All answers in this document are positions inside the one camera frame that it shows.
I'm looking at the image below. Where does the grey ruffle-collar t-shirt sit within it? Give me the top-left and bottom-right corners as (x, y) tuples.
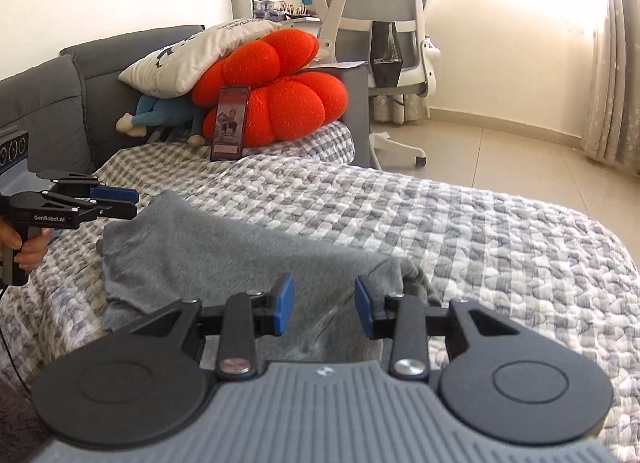
(100, 192), (442, 363)

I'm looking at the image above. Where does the person's left hand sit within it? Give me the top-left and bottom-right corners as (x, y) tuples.
(0, 218), (52, 272)

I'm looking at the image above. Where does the grey upholstered headboard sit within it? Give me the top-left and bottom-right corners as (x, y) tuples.
(1, 24), (204, 173)

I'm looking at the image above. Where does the blue monkey plush toy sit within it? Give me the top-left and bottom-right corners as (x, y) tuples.
(116, 95), (206, 148)

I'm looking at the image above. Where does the checked grey bed quilt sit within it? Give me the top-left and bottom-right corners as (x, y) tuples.
(1, 142), (639, 462)

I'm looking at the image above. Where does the white printed pillow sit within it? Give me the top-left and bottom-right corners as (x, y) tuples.
(118, 19), (281, 99)

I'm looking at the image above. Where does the black smartphone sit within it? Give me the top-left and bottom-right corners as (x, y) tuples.
(209, 87), (250, 161)

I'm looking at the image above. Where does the red flower plush cushion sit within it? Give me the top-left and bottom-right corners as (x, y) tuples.
(191, 29), (349, 148)

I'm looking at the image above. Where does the grey star curtain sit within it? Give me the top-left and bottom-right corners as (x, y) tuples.
(582, 0), (639, 175)

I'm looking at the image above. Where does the grey bedside cabinet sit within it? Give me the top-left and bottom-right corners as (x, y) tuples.
(297, 64), (372, 168)

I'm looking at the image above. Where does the white mesh office chair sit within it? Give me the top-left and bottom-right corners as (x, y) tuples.
(305, 0), (444, 170)

